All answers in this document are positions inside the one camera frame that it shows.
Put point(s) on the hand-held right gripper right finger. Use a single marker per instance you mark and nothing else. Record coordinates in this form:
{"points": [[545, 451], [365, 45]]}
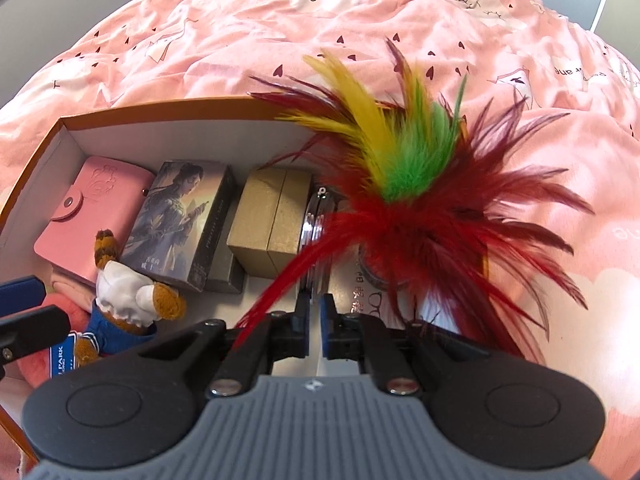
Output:
{"points": [[327, 327]]}

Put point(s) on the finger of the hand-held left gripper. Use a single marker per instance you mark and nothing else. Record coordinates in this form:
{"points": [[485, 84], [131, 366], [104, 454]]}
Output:
{"points": [[30, 332], [22, 295]]}

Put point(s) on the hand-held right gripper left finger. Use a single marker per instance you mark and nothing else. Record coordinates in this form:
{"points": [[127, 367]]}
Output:
{"points": [[302, 327]]}

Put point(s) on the grey box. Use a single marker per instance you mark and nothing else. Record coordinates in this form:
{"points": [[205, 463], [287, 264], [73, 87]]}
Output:
{"points": [[222, 275]]}

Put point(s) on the brown teddy bear plush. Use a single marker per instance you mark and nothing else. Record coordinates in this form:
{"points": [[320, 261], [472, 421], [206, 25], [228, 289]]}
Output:
{"points": [[122, 290]]}

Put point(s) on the clear round case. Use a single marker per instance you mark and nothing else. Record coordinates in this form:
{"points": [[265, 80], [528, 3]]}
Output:
{"points": [[312, 220]]}

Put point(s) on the pink snap wallet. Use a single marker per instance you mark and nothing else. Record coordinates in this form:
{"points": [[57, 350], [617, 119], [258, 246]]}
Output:
{"points": [[90, 210]]}

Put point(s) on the tan cardboard box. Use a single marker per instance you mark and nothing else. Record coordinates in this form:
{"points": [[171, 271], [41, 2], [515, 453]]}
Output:
{"points": [[265, 220]]}

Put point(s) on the picture card box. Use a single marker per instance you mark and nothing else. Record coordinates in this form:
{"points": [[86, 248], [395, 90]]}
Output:
{"points": [[170, 220]]}

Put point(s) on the colourful feather shuttlecock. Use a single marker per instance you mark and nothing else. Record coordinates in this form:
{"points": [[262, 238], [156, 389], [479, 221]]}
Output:
{"points": [[415, 170]]}

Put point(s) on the orange cardboard box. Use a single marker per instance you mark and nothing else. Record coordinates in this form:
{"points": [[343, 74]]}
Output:
{"points": [[150, 142]]}

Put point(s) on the blue tag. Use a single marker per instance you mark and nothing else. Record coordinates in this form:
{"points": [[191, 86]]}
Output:
{"points": [[62, 360]]}

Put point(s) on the white flat box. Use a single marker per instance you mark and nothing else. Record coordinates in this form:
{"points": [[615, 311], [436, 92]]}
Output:
{"points": [[350, 287]]}

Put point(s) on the pink plush pouch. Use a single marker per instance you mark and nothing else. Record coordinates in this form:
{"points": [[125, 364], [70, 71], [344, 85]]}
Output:
{"points": [[77, 312]]}

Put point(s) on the pink printed blanket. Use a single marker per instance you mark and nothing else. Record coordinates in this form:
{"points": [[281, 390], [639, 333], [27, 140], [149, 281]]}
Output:
{"points": [[200, 35]]}

